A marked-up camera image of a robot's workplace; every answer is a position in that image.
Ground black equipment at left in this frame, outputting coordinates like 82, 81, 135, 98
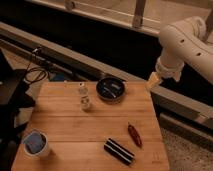
0, 49, 35, 171

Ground small clear plastic bottle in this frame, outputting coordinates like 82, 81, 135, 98
78, 82, 91, 110

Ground red chili pepper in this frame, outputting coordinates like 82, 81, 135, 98
128, 124, 142, 148

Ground black white striped block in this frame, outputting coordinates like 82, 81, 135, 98
104, 138, 135, 165

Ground black cables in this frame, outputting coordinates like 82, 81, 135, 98
23, 47, 54, 85

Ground grey metal rail beam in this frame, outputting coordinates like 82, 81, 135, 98
0, 22, 213, 130

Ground black round bowl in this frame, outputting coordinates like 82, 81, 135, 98
96, 77, 125, 101

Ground wooden railing frame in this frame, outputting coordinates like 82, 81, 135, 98
27, 0, 213, 44

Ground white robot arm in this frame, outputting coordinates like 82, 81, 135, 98
147, 16, 213, 89

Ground white wrist tool mount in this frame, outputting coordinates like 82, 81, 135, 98
146, 58, 184, 91

